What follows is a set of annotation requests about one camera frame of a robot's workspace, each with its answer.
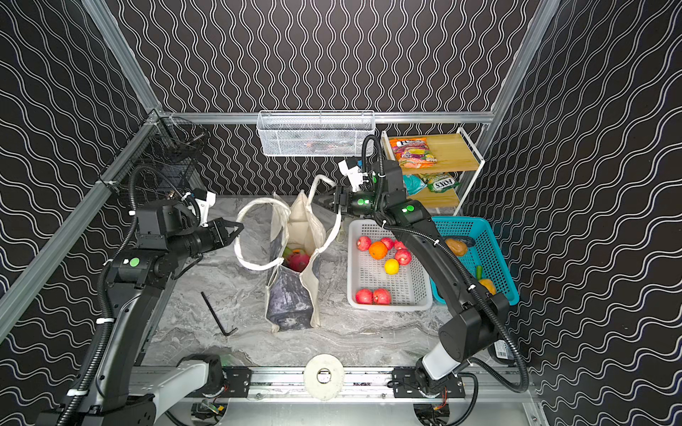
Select green candy bag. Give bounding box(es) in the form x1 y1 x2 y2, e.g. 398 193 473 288
420 173 460 193

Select yellow potato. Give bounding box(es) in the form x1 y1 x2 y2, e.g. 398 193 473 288
479 279 497 296

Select red apple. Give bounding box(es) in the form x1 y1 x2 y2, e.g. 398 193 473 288
355 289 374 305
372 289 392 305
381 237 394 250
394 248 412 266
356 235 372 252

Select orange tangerine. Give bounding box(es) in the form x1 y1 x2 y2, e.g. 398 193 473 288
368 241 389 260

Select white wooden two-tier shelf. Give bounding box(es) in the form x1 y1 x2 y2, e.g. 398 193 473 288
403 125 486 216

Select teal white snack bag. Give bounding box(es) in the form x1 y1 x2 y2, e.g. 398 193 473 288
402 175 427 196

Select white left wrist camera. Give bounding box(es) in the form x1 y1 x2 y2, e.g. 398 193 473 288
191 188 217 214

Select white round disc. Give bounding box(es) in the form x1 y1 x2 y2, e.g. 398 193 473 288
303 354 346 401

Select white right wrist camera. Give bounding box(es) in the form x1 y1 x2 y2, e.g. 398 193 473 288
337 157 367 193

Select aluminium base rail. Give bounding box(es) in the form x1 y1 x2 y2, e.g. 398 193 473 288
90 365 550 426

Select black hex key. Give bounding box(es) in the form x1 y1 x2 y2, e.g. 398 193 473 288
200 291 238 337

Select yellow lemon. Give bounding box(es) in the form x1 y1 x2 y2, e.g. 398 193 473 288
384 259 401 276

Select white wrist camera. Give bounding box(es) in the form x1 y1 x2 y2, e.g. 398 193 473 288
337 157 367 193
191 188 217 214

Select pink dragon fruit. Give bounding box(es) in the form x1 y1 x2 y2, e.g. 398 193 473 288
287 251 311 273

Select black round puck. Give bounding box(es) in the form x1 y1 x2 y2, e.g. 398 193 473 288
488 340 516 366

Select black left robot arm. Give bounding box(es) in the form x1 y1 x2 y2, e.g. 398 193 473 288
37 217 243 425

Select teal plastic vegetable basket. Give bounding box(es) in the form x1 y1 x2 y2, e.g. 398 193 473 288
433 216 520 306

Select brown kiwi potato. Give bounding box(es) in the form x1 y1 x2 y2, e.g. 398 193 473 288
446 239 469 257

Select black wire wall basket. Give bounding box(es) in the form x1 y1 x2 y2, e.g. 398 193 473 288
109 114 210 211

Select orange snack bag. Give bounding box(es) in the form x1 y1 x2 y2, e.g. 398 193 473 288
389 138 438 169

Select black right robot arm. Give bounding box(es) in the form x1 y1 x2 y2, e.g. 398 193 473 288
315 187 530 394

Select cream canvas grocery bag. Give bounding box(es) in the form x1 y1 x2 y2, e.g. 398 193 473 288
234 175 342 333

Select white wire wall basket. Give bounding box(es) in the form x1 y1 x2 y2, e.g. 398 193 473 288
257 110 376 157

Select white plastic fruit basket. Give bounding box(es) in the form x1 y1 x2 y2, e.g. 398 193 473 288
346 219 433 312

